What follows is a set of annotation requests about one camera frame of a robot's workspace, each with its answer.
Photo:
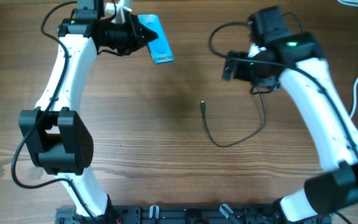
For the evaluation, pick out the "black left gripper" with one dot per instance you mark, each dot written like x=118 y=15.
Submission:
x=136 y=29

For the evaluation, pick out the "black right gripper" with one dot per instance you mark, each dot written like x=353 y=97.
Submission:
x=241 y=73

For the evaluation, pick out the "blue screen Galaxy smartphone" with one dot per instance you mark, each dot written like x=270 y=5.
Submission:
x=159 y=48

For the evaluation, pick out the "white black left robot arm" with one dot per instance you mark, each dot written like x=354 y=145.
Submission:
x=53 y=133

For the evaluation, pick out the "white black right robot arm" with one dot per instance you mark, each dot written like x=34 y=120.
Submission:
x=279 y=58

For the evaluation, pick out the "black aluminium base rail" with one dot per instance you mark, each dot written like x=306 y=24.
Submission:
x=249 y=214

